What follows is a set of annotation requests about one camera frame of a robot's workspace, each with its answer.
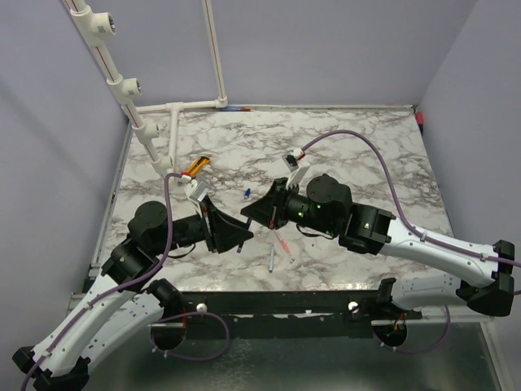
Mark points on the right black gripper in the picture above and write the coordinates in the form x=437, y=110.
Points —
x=276, y=196

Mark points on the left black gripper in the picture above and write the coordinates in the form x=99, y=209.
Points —
x=225, y=231

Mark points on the red pen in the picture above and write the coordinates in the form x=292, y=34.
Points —
x=283, y=243

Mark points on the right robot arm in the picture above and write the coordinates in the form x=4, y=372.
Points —
x=478, y=276

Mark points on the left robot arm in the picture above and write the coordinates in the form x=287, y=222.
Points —
x=126, y=295

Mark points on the grey pen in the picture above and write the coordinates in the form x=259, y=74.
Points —
x=271, y=259

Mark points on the red clamp at corner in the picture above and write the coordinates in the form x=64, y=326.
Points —
x=419, y=119

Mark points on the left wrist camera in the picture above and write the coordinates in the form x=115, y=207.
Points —
x=195, y=191

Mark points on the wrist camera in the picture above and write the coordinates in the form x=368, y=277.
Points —
x=294, y=161
x=195, y=191

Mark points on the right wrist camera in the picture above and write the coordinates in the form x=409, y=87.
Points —
x=294, y=161

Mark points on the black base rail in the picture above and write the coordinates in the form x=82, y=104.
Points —
x=278, y=315

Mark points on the aluminium frame rail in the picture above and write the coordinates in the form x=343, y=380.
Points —
x=88, y=308

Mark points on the white pvc pipe frame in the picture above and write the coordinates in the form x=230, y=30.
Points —
x=159, y=58

